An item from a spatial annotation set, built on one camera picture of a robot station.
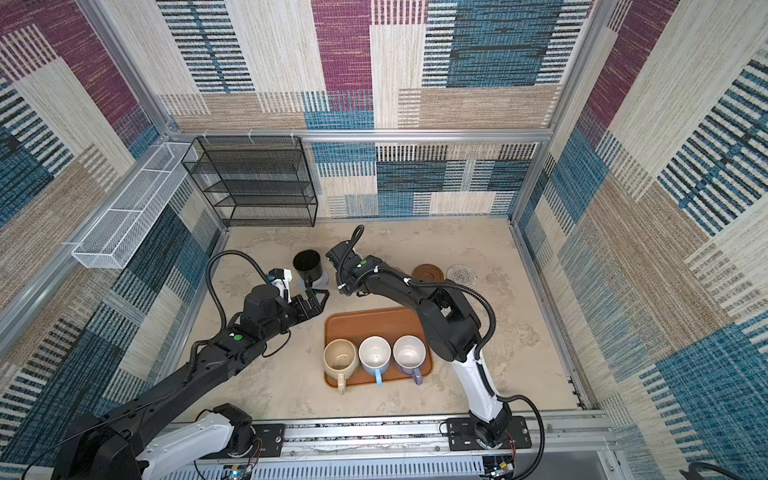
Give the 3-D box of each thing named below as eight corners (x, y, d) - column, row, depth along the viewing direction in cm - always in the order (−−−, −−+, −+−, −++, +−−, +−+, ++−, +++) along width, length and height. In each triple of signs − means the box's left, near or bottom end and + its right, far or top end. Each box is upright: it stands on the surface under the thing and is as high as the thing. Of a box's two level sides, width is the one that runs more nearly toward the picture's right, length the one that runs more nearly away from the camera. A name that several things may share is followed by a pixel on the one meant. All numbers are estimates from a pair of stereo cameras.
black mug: (310, 293, 101) (303, 276, 93) (297, 274, 106) (290, 256, 98) (331, 282, 104) (326, 264, 96) (317, 263, 109) (312, 245, 101)
